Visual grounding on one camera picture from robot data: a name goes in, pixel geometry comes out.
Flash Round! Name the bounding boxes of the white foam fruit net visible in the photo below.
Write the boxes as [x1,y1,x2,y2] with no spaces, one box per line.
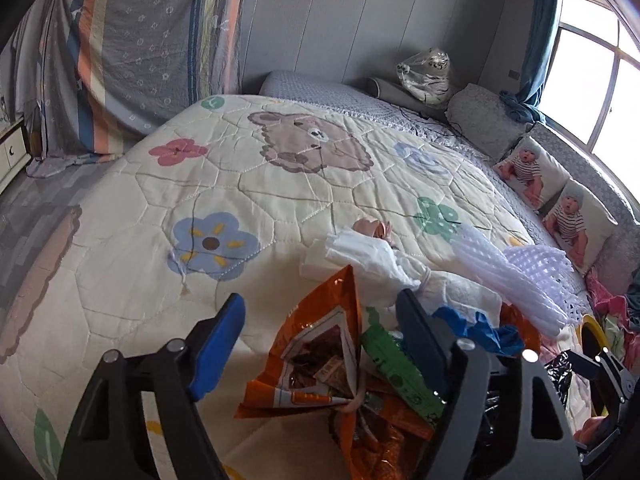
[504,244,588,308]
[449,222,571,339]

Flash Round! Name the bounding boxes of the white tissue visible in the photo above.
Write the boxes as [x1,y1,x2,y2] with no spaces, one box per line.
[301,229,431,307]

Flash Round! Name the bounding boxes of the pile of colourful clothes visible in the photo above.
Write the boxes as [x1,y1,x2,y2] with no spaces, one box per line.
[584,265,640,363]

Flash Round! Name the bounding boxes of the blue plastic glove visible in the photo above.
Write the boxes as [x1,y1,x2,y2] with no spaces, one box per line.
[432,306,526,359]

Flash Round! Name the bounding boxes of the blue curtain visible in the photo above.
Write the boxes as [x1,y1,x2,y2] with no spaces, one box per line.
[499,0,565,125]

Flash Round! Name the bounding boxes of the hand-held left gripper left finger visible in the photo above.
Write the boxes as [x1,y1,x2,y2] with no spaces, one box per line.
[57,292,247,480]

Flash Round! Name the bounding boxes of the black cable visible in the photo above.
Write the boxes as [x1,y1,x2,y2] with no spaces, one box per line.
[400,104,473,142]

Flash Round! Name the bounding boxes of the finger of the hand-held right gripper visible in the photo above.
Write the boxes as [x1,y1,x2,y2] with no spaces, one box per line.
[567,345,640,408]

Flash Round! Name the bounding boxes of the baby print pillow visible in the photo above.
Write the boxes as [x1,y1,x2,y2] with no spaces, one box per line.
[492,135,572,214]
[541,177,619,275]

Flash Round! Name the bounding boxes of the green packet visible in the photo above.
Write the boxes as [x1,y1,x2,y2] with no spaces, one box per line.
[360,326,447,422]

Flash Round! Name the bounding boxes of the window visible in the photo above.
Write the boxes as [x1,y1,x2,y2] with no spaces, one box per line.
[539,0,640,203]

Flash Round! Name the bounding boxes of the cream bear and flower quilt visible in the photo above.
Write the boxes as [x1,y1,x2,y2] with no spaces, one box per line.
[0,94,591,480]

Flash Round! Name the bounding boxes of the plush tiger in plastic bag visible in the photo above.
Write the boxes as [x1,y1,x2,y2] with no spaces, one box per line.
[396,47,454,107]

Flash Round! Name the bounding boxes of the pink crumpled wrapper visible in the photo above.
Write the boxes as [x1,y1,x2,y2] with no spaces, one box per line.
[352,217,397,247]

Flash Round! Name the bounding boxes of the white drawer cabinet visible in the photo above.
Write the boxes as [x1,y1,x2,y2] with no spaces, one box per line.
[0,115,34,196]

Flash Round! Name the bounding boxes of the black plastic bag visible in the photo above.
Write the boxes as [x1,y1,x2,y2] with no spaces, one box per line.
[470,351,578,480]

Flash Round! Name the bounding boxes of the striped hanging sheet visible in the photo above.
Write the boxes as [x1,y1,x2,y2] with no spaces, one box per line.
[27,0,251,157]

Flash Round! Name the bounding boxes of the grey pillow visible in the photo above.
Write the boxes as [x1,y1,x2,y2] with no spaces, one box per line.
[446,83,534,162]

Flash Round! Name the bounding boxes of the crumpled orange wrapper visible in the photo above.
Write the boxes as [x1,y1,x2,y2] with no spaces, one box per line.
[330,405,436,480]

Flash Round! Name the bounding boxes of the dark grey bolster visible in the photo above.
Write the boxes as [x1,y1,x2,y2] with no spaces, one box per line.
[367,77,451,117]

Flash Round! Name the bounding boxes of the orange snack bag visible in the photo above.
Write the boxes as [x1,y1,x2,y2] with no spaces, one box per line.
[235,264,363,421]

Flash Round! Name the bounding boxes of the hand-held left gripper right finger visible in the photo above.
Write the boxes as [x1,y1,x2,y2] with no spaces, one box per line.
[396,289,586,480]

